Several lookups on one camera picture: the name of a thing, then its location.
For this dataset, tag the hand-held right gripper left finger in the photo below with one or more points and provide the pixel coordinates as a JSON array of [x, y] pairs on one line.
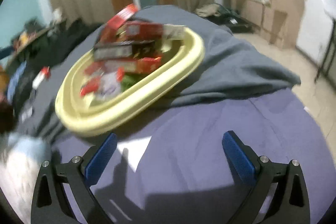
[[101, 155]]

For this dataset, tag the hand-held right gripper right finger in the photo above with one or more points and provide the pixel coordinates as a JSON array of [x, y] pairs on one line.
[[239, 158]]

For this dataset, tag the pale yellow plastic tray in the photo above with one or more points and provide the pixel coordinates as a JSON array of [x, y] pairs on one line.
[[105, 119]]

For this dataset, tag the red lighter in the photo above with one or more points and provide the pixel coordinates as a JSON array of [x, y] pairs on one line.
[[89, 87]]

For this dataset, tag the green packet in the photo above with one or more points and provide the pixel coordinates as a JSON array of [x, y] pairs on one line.
[[130, 82]]

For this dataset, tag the shiny dark red cigarette box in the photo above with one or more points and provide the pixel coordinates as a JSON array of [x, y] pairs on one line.
[[126, 65]]

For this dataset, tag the black cigarette box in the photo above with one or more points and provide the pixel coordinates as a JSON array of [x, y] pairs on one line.
[[118, 52]]

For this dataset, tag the red and silver cigarette box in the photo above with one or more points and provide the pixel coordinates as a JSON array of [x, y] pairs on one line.
[[147, 28]]

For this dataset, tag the red and white cigarette pack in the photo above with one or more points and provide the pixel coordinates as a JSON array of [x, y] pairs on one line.
[[119, 16]]

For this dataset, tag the purple bed sheet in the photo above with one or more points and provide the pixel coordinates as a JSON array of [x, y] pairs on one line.
[[197, 134]]

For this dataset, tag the grey blanket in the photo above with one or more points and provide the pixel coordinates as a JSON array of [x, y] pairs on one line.
[[231, 66]]

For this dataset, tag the small red white box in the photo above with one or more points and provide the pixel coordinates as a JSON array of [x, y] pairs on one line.
[[42, 77]]

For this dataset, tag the blue cloth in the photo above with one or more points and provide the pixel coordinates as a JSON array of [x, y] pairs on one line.
[[17, 79]]

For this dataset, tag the black cloth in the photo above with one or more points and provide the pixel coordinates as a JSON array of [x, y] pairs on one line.
[[65, 40]]

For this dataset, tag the black suitcase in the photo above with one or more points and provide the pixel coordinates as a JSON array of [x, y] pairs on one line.
[[233, 19]]

